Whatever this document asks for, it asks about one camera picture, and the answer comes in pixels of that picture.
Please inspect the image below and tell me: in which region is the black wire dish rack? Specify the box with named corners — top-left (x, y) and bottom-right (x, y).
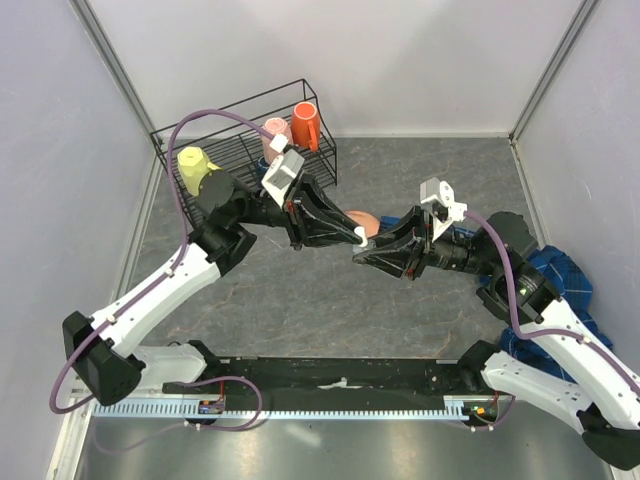
top-left (149, 77), bottom-right (338, 226)

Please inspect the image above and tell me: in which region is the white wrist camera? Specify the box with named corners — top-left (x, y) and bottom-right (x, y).
top-left (261, 149), bottom-right (304, 211)
top-left (420, 177), bottom-right (467, 241)

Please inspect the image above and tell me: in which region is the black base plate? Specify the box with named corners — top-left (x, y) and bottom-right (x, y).
top-left (162, 355), bottom-right (501, 412)

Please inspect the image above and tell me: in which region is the yellow faceted mug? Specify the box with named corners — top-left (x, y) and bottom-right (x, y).
top-left (177, 146), bottom-right (220, 197)

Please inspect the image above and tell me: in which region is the blue item in rack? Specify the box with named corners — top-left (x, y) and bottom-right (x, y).
top-left (256, 156), bottom-right (270, 182)

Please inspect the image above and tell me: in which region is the light blue cable duct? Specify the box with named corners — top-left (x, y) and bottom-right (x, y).
top-left (92, 397), bottom-right (499, 421)

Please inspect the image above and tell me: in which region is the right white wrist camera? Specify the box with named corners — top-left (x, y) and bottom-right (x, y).
top-left (420, 177), bottom-right (467, 241)

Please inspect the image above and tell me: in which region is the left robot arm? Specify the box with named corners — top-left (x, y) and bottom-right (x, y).
top-left (63, 169), bottom-right (367, 406)

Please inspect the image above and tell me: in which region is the white nail polish cap brush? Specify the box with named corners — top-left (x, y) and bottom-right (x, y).
top-left (354, 226), bottom-right (368, 245)

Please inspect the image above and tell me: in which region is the pink mug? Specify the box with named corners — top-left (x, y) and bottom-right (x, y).
top-left (261, 117), bottom-right (293, 165)

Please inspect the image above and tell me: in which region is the blue plaid cloth pile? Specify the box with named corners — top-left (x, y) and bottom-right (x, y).
top-left (499, 245), bottom-right (613, 383)

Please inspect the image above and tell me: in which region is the mannequin hand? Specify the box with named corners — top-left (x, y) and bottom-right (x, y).
top-left (346, 210), bottom-right (381, 238)

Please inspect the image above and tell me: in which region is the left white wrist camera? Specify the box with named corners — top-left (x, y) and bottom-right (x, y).
top-left (261, 149), bottom-right (304, 211)

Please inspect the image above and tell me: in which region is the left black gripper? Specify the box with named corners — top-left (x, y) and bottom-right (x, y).
top-left (236, 170), bottom-right (366, 251)

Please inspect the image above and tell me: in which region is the orange mug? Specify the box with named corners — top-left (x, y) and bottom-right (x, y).
top-left (291, 101), bottom-right (320, 152)

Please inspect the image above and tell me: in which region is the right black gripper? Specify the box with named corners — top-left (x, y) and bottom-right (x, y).
top-left (354, 203), bottom-right (499, 279)

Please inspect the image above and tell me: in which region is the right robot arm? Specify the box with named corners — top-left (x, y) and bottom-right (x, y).
top-left (350, 207), bottom-right (639, 471)

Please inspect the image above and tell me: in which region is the blue plaid sleeve forearm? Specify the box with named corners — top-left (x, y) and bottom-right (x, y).
top-left (378, 216), bottom-right (475, 238)

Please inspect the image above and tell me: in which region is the nail polish bottle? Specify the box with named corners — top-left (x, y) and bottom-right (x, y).
top-left (352, 240), bottom-right (375, 255)

